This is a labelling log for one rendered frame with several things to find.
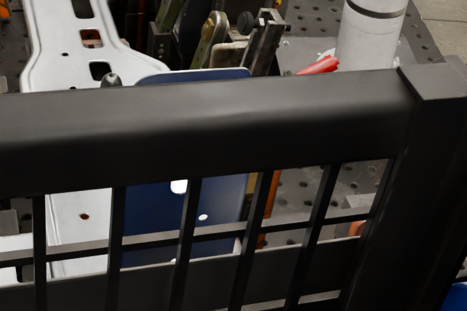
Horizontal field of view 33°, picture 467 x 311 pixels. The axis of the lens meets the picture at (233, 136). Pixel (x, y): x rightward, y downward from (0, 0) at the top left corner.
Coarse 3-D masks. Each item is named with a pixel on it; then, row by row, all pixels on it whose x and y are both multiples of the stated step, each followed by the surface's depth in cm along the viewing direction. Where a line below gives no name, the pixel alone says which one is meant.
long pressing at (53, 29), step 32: (32, 0) 128; (64, 0) 130; (96, 0) 131; (32, 32) 122; (64, 32) 122; (32, 64) 116; (64, 64) 116; (128, 64) 118; (160, 64) 119; (96, 192) 97; (64, 224) 92; (96, 224) 93; (96, 256) 89
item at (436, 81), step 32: (448, 64) 26; (416, 96) 25; (448, 96) 25; (416, 128) 25; (448, 128) 26; (416, 160) 27; (448, 160) 27; (384, 192) 28; (416, 192) 28; (384, 224) 28; (416, 224) 29; (384, 256) 30; (352, 288) 31; (384, 288) 31
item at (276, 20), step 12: (264, 12) 94; (276, 12) 94; (240, 24) 93; (252, 24) 92; (264, 24) 93; (276, 24) 92; (288, 24) 95; (252, 36) 96; (264, 36) 93; (276, 36) 93; (252, 48) 97; (264, 48) 94; (276, 48) 94; (252, 60) 98; (264, 60) 95; (252, 72) 96; (264, 72) 96
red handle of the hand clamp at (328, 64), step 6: (318, 60) 101; (324, 60) 100; (330, 60) 100; (336, 60) 101; (312, 66) 101; (318, 66) 100; (324, 66) 100; (330, 66) 100; (336, 66) 100; (300, 72) 101; (306, 72) 100; (312, 72) 100; (318, 72) 100; (324, 72) 100
